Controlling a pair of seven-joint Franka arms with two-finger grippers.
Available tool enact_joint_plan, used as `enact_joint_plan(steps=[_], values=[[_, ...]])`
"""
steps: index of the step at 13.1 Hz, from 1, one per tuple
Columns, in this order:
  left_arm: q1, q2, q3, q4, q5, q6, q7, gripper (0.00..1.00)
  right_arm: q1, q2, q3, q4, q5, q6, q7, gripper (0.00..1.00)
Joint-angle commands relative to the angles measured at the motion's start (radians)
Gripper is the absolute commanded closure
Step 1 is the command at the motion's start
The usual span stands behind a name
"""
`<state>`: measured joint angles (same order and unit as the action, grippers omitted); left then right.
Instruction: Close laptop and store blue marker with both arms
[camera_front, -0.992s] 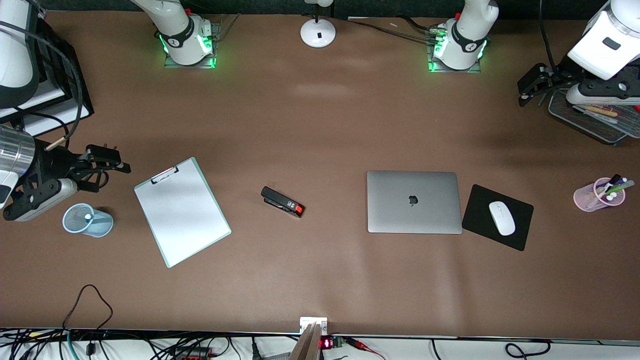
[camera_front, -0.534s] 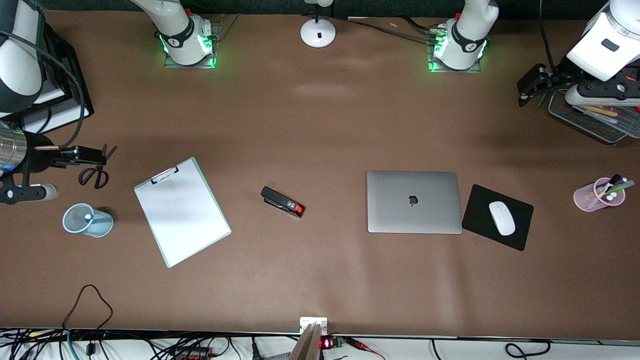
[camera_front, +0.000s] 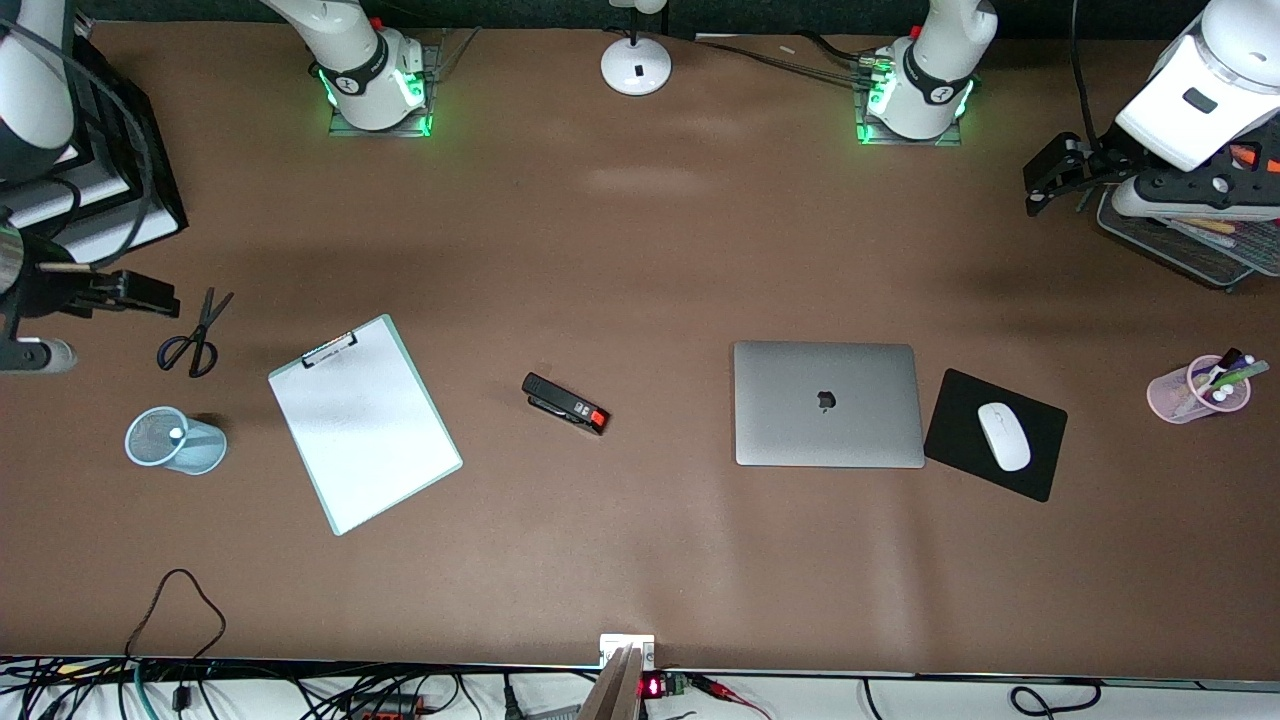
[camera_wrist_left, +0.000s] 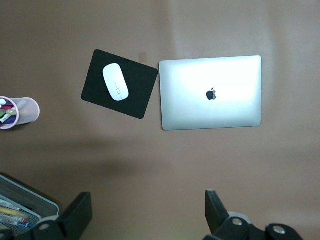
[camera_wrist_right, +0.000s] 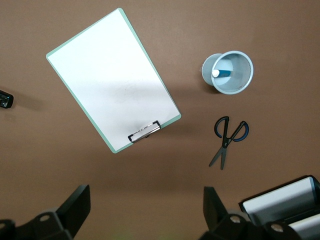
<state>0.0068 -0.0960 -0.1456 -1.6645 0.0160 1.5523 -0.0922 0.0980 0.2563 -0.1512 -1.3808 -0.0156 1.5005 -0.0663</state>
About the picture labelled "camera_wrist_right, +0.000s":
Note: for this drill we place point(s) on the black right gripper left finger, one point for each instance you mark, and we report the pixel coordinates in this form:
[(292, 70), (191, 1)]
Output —
[(70, 217)]

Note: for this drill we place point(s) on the green clipboard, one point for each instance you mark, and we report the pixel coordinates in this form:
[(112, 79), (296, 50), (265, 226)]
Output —
[(115, 150)]

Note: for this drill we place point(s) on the black and white desk organizer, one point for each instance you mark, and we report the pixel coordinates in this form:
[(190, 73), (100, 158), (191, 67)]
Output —
[(275, 200)]

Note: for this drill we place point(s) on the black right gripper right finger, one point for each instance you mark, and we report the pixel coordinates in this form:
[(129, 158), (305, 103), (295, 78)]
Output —
[(217, 220)]

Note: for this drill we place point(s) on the light blue mesh pen cup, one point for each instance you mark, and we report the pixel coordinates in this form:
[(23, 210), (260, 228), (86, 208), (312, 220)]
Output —
[(238, 60)]

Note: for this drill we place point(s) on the black stapler with red tip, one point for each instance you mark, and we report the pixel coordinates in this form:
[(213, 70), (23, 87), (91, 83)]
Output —
[(5, 100)]

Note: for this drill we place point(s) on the blue marker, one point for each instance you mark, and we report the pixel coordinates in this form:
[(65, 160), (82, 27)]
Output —
[(225, 73)]

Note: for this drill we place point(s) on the white paper sheet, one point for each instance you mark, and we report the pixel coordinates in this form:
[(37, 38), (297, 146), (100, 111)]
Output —
[(112, 75)]

